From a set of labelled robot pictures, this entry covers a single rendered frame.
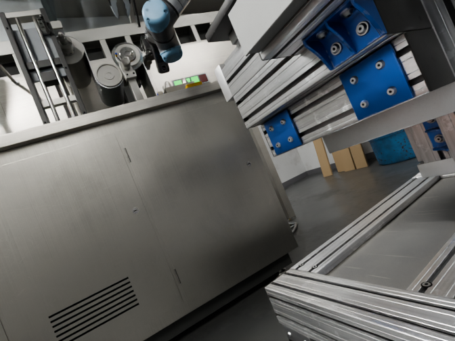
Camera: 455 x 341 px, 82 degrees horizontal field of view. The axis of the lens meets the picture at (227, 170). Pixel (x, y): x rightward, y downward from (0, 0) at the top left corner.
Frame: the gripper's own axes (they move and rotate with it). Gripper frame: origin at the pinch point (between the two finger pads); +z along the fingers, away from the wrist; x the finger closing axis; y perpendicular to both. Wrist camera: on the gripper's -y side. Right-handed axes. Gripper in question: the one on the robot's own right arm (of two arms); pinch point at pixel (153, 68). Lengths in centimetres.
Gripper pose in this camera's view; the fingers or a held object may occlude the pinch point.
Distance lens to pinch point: 131.6
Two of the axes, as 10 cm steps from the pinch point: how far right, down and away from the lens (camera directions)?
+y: -3.9, -9.2, 0.2
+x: -8.6, 3.5, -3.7
